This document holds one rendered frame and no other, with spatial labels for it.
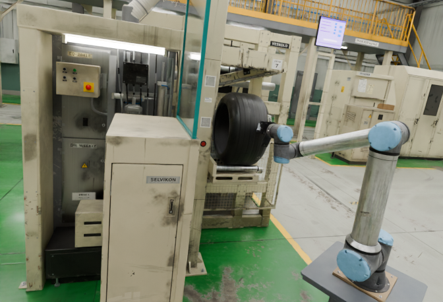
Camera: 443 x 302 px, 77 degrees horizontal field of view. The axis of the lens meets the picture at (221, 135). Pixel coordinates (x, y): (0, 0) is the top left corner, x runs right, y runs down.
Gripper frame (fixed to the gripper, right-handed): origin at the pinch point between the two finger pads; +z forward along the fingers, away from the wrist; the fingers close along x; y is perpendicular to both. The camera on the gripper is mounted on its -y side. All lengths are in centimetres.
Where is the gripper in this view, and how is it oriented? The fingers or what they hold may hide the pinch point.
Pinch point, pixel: (258, 130)
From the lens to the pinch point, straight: 192.2
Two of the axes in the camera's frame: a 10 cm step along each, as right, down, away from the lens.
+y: 0.9, -9.9, -1.0
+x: -9.5, -0.5, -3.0
